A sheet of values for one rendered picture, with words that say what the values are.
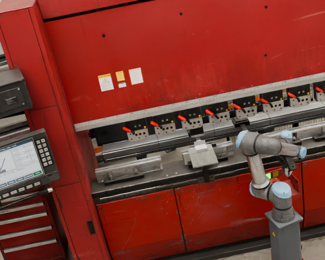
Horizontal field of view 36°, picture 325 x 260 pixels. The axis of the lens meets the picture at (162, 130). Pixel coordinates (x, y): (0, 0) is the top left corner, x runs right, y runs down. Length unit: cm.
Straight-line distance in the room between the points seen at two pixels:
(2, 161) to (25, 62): 62
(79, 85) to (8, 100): 60
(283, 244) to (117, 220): 127
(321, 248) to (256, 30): 184
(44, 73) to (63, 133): 43
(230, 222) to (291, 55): 137
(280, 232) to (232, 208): 71
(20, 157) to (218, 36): 150
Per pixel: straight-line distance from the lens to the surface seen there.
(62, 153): 349
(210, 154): 368
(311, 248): 433
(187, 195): 384
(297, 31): 361
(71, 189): 364
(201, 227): 404
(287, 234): 340
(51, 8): 333
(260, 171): 320
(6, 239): 442
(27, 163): 324
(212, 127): 406
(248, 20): 348
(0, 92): 307
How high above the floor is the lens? 290
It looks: 28 degrees down
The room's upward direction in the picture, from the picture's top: 11 degrees counter-clockwise
